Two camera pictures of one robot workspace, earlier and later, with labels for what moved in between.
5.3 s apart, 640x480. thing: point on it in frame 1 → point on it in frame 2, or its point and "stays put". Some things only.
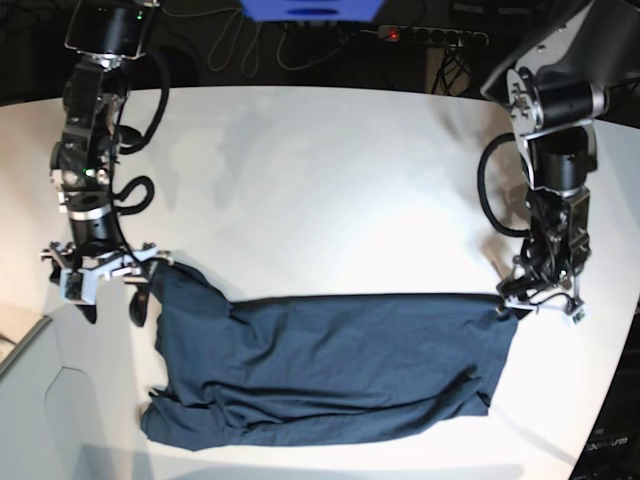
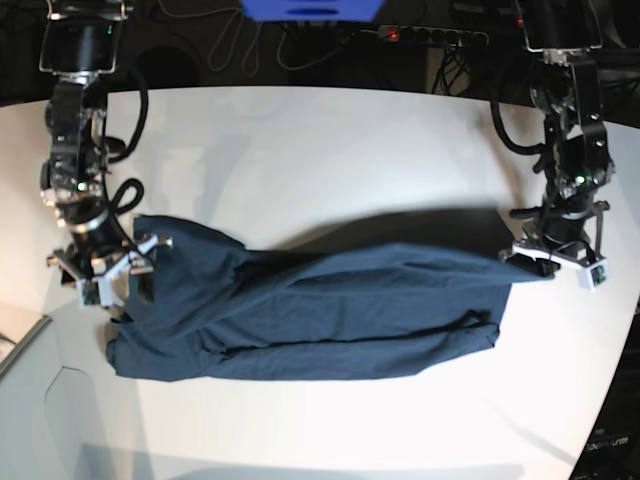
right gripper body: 522,293 → 556,239
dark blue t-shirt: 318,368 → 209,307
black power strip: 396,33 stays put
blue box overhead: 311,11 stays put
